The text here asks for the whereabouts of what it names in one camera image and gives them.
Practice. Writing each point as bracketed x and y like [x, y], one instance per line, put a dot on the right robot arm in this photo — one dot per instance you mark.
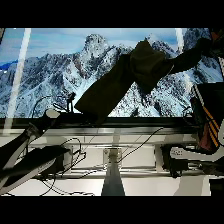
[186, 156]

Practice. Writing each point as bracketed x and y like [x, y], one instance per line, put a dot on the dark olive garment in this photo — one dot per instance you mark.
[106, 86]

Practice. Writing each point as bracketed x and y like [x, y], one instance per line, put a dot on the black garment with orange stripes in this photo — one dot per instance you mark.
[210, 100]

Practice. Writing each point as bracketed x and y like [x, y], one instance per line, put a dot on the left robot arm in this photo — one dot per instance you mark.
[31, 160]

